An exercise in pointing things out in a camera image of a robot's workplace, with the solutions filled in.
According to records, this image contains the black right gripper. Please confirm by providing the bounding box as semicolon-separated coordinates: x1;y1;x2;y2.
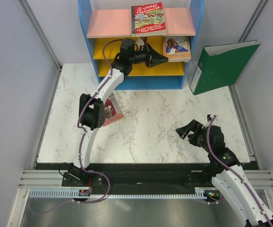
175;119;212;153

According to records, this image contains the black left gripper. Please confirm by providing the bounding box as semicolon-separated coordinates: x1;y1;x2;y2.
130;44;169;69

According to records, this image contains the orange Roald Dahl book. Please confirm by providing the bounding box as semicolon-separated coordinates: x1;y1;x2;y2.
168;59;190;62

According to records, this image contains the tan Othello book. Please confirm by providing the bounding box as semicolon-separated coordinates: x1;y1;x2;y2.
162;36;191;60

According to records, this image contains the red treehouse book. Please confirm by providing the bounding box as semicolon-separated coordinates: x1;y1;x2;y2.
131;2;166;34

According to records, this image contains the pink castle cover book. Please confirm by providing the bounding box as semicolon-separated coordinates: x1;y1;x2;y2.
103;93;124;127

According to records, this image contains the dark blue 1984 book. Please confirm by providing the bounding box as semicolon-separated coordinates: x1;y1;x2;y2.
132;33;166;37

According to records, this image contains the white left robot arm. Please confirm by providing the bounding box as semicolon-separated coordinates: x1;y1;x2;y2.
62;38;168;187

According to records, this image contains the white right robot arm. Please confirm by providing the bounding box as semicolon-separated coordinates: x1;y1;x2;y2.
175;116;273;227

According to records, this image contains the blue shelf unit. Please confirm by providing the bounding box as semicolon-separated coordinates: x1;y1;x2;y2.
78;0;205;90

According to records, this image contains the green lever arch binder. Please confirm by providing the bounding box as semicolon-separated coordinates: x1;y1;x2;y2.
189;40;260;95

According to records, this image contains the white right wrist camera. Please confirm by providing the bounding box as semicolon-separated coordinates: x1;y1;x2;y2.
207;113;217;122

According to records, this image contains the light blue cable duct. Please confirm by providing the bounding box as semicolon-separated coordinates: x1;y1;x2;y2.
28;187;216;200

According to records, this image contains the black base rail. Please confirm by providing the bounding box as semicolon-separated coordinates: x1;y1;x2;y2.
32;162;262;196

